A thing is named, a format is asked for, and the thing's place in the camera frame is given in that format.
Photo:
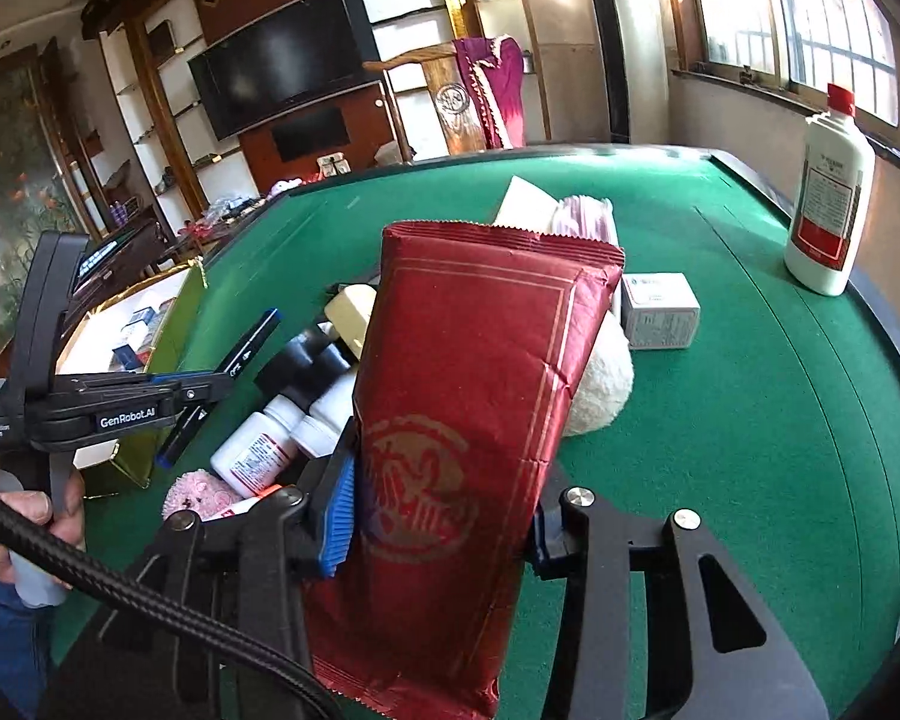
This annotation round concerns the floral wall painting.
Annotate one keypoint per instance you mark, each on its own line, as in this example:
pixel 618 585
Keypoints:
pixel 7 187

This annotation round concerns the black flat television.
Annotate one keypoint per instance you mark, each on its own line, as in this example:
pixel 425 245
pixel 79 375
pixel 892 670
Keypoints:
pixel 285 60

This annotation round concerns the window with metal grille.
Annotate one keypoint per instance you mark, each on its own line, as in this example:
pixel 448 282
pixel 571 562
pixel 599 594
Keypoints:
pixel 832 15

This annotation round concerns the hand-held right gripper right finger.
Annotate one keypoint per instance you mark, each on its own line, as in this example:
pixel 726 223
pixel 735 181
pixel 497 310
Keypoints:
pixel 544 547

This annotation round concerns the small white medicine box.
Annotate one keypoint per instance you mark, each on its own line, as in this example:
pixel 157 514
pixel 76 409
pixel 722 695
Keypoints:
pixel 660 315

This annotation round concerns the pink plush toy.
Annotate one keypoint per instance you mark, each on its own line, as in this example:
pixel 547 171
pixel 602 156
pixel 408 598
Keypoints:
pixel 285 187

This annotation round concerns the pink striped plastic pack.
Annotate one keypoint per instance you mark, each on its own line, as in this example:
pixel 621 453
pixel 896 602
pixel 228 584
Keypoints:
pixel 585 219

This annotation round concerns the maroon fringed cloth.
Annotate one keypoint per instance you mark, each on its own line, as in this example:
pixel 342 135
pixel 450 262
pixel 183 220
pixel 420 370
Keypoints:
pixel 499 90

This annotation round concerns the wooden wall shelf unit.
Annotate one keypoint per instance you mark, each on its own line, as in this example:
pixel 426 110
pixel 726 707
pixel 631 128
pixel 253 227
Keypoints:
pixel 154 90

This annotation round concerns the small cardboard box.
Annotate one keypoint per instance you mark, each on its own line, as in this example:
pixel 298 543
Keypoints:
pixel 390 152

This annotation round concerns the person's left hand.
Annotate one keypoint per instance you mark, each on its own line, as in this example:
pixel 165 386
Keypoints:
pixel 15 532

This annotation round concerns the cream yellow sponge block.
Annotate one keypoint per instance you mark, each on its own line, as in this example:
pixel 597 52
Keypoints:
pixel 352 315

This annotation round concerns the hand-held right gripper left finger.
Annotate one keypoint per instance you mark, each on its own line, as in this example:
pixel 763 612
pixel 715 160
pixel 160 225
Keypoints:
pixel 337 517

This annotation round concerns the dark mahjong tile case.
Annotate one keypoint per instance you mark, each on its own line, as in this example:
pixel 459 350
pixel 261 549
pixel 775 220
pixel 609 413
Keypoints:
pixel 120 255

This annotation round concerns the gold green cardboard box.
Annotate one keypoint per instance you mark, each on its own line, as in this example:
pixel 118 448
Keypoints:
pixel 176 315

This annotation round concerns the black tape roll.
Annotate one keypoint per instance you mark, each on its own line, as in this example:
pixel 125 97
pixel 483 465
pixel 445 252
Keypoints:
pixel 307 360

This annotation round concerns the wooden chair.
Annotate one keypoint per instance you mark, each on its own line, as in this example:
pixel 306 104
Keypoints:
pixel 457 105

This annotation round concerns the cluttered low side table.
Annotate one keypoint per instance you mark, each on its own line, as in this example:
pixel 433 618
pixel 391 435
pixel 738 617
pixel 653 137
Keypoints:
pixel 217 221

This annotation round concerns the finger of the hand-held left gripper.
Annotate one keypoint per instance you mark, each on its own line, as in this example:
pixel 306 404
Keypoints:
pixel 180 435
pixel 255 341

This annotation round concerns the person's blue jeans leg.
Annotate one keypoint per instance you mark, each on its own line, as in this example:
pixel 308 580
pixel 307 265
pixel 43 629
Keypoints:
pixel 0 652

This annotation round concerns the pink fluffy pad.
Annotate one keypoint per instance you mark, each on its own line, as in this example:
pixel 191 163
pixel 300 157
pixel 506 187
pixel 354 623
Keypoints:
pixel 195 495

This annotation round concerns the dark vertical door post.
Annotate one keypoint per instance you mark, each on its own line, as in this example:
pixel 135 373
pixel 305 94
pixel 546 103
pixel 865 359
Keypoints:
pixel 607 37

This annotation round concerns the large white bottle red label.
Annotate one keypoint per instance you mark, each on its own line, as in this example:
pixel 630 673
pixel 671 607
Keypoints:
pixel 825 195

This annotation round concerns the white fluffy polishing ball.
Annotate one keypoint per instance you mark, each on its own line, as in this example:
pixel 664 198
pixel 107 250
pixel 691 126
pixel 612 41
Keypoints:
pixel 604 390

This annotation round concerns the red foil packet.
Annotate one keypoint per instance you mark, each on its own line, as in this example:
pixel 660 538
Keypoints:
pixel 457 390

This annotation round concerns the white pill bottle printed label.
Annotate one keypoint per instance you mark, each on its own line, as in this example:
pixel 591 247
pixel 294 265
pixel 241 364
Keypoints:
pixel 251 457

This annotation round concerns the black rectangular wall panel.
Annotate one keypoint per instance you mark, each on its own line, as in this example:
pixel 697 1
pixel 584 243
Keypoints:
pixel 311 133

